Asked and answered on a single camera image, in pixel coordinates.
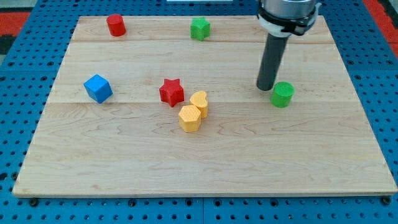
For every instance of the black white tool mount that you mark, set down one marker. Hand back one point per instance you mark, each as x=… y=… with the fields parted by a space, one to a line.
x=283 y=19

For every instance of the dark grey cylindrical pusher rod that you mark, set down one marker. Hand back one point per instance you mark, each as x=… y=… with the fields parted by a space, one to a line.
x=270 y=63

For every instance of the yellow heart block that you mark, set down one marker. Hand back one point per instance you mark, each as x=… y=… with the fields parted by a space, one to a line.
x=199 y=99

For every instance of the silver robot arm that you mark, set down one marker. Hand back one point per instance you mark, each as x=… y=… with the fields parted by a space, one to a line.
x=281 y=19

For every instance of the green star block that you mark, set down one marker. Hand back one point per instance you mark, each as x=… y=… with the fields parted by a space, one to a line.
x=199 y=28

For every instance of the yellow hexagon block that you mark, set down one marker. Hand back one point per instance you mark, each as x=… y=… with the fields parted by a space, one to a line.
x=189 y=118

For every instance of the red star block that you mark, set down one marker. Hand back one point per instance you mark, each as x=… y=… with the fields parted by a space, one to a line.
x=172 y=92

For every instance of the green cylinder block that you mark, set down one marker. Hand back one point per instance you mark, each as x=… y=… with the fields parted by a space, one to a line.
x=282 y=94

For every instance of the wooden board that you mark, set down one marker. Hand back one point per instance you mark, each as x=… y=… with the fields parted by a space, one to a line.
x=132 y=145

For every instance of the red cylinder block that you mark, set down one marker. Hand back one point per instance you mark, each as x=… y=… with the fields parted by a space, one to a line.
x=116 y=25

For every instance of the blue cube block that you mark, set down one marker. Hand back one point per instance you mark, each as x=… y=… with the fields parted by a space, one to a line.
x=98 y=88

